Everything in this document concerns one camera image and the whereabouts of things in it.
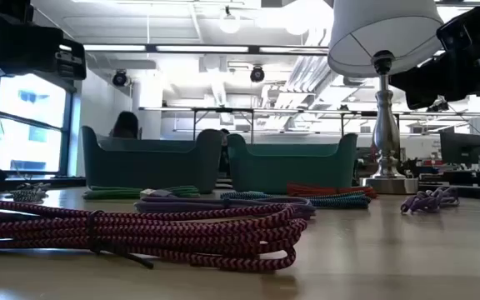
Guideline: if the blue white braided USB cable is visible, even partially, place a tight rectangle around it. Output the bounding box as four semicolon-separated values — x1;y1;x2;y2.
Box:
219;190;373;210

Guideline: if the magenta braided USB cable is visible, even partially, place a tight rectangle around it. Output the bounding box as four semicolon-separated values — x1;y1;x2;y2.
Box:
0;198;308;273

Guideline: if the black aluminium table frame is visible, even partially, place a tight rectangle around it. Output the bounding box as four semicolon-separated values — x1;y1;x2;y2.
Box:
0;174;480;202

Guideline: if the large framed window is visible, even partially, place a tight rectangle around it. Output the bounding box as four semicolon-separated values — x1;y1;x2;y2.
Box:
0;73;77;178

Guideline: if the purple USB cable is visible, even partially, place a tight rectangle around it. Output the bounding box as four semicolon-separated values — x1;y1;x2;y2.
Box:
133;188;317;220
400;186;461;215

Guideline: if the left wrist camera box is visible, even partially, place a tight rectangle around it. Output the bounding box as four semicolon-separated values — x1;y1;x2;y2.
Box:
55;38;88;81

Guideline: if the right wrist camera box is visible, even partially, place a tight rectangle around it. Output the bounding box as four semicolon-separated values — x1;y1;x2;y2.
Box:
436;17;473;52

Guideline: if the green USB cable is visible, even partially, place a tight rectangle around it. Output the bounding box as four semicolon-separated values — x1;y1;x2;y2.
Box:
82;185;202;200

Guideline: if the green plastic bin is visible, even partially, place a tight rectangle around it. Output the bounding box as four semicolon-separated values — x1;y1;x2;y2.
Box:
226;132;358;195

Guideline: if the white globe pendant light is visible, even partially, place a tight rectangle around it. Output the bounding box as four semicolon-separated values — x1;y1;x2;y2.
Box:
218;6;242;35

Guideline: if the black computer monitor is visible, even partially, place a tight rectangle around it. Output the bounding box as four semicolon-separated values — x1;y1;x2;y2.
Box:
438;131;480;167

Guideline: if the white shade table lamp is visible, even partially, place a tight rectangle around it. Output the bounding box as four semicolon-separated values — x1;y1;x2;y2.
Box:
327;0;445;195

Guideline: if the person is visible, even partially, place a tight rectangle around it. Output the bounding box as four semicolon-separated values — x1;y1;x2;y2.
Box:
108;110;141;139

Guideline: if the red USB cable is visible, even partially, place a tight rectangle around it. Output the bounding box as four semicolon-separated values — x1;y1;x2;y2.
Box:
285;182;378;199

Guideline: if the pale speckled braided USB cable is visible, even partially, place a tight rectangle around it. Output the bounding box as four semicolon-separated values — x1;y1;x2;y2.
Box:
8;182;52;204

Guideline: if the black ceiling spotlight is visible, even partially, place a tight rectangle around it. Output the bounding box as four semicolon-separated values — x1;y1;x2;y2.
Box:
111;68;132;88
249;65;266;83

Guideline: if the blue-grey plastic bin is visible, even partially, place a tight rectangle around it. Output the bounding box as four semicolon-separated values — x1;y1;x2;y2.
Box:
80;124;224;195

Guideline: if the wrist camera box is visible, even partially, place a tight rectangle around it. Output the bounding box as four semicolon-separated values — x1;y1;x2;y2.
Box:
55;38;88;81
436;17;473;52

